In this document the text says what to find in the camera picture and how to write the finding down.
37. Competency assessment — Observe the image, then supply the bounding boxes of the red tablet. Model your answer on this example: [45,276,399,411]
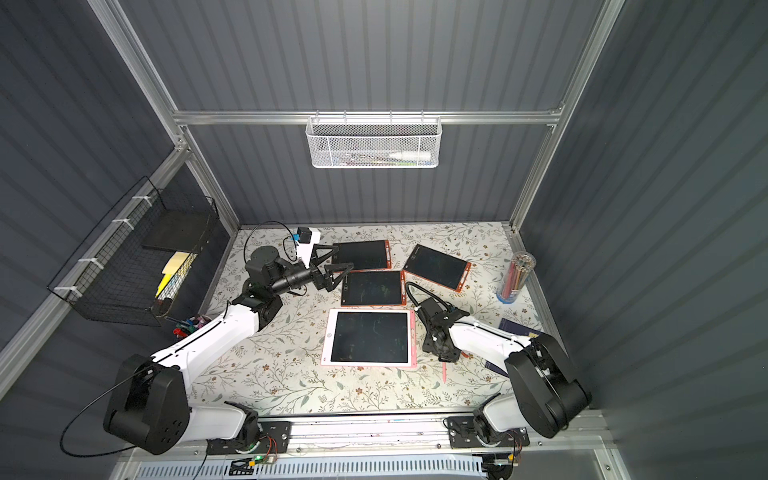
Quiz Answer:
[332,240,392,271]
[403,244,471,292]
[341,270,406,307]

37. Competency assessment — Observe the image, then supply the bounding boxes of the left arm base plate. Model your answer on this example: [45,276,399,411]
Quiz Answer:
[206,421,292,455]

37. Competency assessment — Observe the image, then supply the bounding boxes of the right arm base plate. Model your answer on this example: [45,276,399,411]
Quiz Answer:
[442,415,530,451]

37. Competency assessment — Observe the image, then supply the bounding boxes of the black notebook in basket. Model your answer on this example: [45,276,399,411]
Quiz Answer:
[141,210,215,253]

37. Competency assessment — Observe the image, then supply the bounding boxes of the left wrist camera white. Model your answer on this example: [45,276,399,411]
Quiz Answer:
[293,227,321,268]

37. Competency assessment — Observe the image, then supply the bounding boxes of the white wire mesh basket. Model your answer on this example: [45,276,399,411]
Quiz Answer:
[305,113,443,169]

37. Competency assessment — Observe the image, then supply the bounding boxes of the black wire wall basket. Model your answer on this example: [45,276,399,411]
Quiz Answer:
[48,177,219,327]

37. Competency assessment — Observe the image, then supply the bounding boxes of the yellow sticky notes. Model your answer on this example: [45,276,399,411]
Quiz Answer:
[155,251,190,298]

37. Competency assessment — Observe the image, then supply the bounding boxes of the pink cup of markers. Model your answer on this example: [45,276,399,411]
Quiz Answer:
[173,315,211,340]

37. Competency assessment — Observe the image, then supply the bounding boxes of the pink white writing tablet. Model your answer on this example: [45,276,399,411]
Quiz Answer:
[320,308,417,369]

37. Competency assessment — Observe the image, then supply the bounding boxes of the red tablet back left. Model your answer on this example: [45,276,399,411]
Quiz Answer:
[332,240,392,271]

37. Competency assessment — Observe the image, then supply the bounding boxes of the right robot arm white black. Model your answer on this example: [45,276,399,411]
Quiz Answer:
[416,299,592,445]

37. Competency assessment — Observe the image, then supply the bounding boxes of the red tablet middle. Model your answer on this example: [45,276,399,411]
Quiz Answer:
[341,270,406,307]

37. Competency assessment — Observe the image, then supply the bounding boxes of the red tablet back right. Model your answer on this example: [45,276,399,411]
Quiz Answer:
[403,244,471,292]

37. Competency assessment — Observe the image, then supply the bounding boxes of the clear tube of colour pencils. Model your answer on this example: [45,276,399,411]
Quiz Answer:
[496,251,537,304]

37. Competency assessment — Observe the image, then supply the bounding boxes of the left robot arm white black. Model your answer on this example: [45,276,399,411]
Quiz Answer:
[103,245,353,455]

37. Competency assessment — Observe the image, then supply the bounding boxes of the dark blue book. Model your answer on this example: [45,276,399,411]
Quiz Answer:
[484,318,542,378]

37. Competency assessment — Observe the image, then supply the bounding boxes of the white marker in basket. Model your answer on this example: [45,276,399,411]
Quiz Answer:
[385,151,432,165]

